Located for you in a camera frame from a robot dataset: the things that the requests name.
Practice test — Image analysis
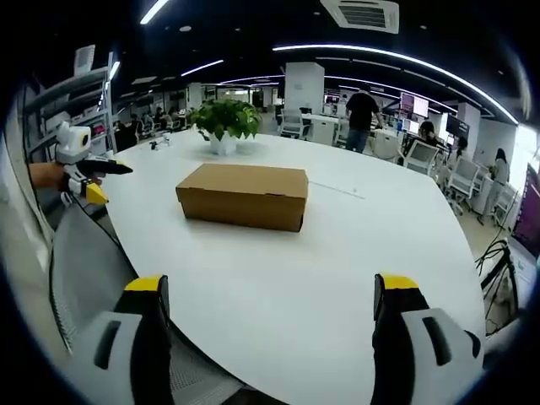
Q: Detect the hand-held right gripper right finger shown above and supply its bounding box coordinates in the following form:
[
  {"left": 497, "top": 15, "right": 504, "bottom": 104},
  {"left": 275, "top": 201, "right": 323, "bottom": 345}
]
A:
[{"left": 370, "top": 273, "right": 485, "bottom": 405}]

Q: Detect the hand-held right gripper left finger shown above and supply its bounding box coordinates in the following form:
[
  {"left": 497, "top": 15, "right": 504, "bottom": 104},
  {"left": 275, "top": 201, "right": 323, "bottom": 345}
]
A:
[{"left": 68, "top": 273, "right": 173, "bottom": 405}]

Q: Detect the brown cardboard shoe box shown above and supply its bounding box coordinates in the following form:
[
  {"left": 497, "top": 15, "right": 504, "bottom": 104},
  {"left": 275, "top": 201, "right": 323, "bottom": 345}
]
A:
[{"left": 175, "top": 163, "right": 309, "bottom": 234}]

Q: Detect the person's left hand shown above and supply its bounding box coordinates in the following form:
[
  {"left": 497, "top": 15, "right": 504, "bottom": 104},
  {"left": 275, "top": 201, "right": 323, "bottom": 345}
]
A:
[{"left": 28, "top": 161, "right": 103, "bottom": 190}]

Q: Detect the grey metal shelf rack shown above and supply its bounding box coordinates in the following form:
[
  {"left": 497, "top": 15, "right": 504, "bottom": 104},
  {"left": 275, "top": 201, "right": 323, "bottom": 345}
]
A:
[{"left": 23, "top": 44, "right": 122, "bottom": 164}]

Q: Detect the grey mesh office chair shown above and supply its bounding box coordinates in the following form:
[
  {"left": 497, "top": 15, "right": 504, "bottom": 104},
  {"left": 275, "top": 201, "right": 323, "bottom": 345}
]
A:
[{"left": 48, "top": 201, "right": 254, "bottom": 405}]

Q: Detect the white plant pot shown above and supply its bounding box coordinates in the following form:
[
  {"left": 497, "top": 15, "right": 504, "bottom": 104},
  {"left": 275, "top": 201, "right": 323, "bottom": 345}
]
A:
[{"left": 209, "top": 130, "right": 240, "bottom": 156}]

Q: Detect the green potted plant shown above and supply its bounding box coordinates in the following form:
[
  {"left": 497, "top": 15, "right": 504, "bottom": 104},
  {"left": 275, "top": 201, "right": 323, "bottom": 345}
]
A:
[{"left": 186, "top": 99, "right": 263, "bottom": 142}]

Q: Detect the white office chair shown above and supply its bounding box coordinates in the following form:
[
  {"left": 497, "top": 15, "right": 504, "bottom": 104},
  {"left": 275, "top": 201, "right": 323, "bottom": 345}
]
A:
[
  {"left": 279, "top": 108, "right": 305, "bottom": 139},
  {"left": 442, "top": 156, "right": 482, "bottom": 212},
  {"left": 400, "top": 138, "right": 442, "bottom": 175}
]

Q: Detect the computer monitor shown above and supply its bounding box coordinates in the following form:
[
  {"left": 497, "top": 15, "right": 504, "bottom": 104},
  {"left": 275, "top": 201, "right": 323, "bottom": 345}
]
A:
[{"left": 510, "top": 162, "right": 540, "bottom": 258}]

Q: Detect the ceiling air conditioner vent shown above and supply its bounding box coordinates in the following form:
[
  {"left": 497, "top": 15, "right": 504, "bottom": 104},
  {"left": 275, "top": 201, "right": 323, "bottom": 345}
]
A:
[{"left": 319, "top": 0, "right": 400, "bottom": 35}]

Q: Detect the black cables bundle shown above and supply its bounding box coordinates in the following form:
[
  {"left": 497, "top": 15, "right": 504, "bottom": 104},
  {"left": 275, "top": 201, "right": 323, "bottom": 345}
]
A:
[{"left": 474, "top": 238, "right": 522, "bottom": 334}]

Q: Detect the wall screen display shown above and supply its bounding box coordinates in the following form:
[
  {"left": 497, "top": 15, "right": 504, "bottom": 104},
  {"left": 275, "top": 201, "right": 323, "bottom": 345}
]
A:
[{"left": 399, "top": 91, "right": 430, "bottom": 119}]

